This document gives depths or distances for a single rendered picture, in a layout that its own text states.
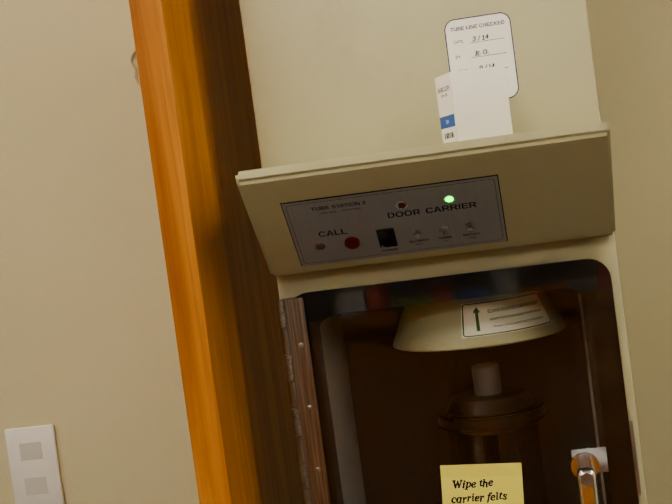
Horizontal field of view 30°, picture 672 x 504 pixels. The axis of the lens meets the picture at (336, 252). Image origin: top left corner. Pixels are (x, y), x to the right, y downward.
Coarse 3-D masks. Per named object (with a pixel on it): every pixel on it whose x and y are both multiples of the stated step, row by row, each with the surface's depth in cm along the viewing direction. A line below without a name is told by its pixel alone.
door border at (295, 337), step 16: (288, 304) 119; (288, 320) 119; (304, 320) 119; (288, 336) 119; (304, 336) 119; (288, 352) 119; (304, 352) 119; (304, 368) 119; (288, 384) 120; (304, 384) 120; (304, 400) 120; (304, 416) 120; (304, 432) 120; (320, 432) 120; (304, 448) 120; (320, 448) 120; (320, 464) 120; (320, 480) 120; (304, 496) 120; (320, 496) 120
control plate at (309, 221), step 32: (384, 192) 109; (416, 192) 109; (448, 192) 109; (480, 192) 109; (288, 224) 112; (320, 224) 112; (352, 224) 112; (384, 224) 112; (416, 224) 112; (448, 224) 112; (480, 224) 112; (320, 256) 115; (352, 256) 115
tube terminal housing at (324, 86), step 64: (256, 0) 119; (320, 0) 118; (384, 0) 117; (448, 0) 116; (512, 0) 115; (576, 0) 114; (256, 64) 119; (320, 64) 118; (384, 64) 117; (576, 64) 115; (256, 128) 120; (320, 128) 119; (384, 128) 118; (512, 128) 116; (448, 256) 118; (512, 256) 117; (576, 256) 116
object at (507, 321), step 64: (320, 320) 119; (384, 320) 118; (448, 320) 117; (512, 320) 116; (576, 320) 115; (320, 384) 119; (384, 384) 118; (448, 384) 117; (512, 384) 116; (576, 384) 116; (384, 448) 119; (448, 448) 118; (512, 448) 117; (576, 448) 116
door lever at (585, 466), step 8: (576, 456) 116; (584, 456) 116; (592, 456) 115; (576, 464) 116; (584, 464) 114; (592, 464) 116; (576, 472) 116; (584, 472) 111; (592, 472) 111; (584, 480) 111; (592, 480) 111; (584, 488) 111; (592, 488) 111; (584, 496) 111; (592, 496) 111
